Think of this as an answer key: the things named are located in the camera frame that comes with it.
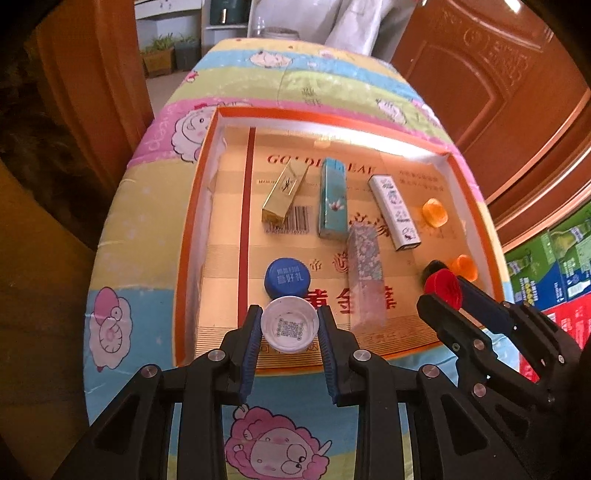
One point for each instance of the white kitchen cabinet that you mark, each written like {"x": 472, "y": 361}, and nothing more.
{"x": 175, "y": 9}

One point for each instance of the dark plant pot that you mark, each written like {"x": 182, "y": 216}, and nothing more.
{"x": 187, "y": 54}

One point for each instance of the wooden door jamb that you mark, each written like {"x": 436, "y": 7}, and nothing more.
{"x": 92, "y": 92}
{"x": 545, "y": 184}

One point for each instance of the red bottle cap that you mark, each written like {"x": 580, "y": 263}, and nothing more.
{"x": 443, "y": 286}

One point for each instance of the teal flower-print box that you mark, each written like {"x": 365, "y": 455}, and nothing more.
{"x": 333, "y": 203}

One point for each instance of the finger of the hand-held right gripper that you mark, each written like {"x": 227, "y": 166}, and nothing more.
{"x": 443, "y": 318}
{"x": 489, "y": 311}

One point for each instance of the brown wooden door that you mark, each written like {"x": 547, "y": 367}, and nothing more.
{"x": 485, "y": 69}

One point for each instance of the black bottle cap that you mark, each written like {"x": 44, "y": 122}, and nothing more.
{"x": 431, "y": 266}

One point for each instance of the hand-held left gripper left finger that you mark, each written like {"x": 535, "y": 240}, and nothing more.
{"x": 249, "y": 355}

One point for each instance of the blue bottle cap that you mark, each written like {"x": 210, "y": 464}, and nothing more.
{"x": 286, "y": 276}

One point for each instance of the gold lipstick case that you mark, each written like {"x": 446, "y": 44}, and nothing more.
{"x": 284, "y": 194}

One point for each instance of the white plastic bag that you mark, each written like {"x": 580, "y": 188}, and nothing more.
{"x": 364, "y": 23}

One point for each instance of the dark green air fryer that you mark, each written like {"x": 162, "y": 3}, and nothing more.
{"x": 226, "y": 9}

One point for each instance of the white bottle cap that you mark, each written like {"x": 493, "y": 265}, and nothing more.
{"x": 288, "y": 328}

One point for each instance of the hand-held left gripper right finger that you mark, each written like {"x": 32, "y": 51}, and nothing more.
{"x": 328, "y": 357}

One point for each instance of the clear floral pattern case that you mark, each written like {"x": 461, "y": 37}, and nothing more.
{"x": 367, "y": 277}

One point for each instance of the orange bottle cap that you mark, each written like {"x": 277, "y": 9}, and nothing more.
{"x": 463, "y": 266}
{"x": 435, "y": 212}

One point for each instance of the white cartoon lighter box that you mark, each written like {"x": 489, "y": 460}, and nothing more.
{"x": 395, "y": 214}

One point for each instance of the orange-rimmed cardboard tray box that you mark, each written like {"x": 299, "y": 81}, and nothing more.
{"x": 221, "y": 240}

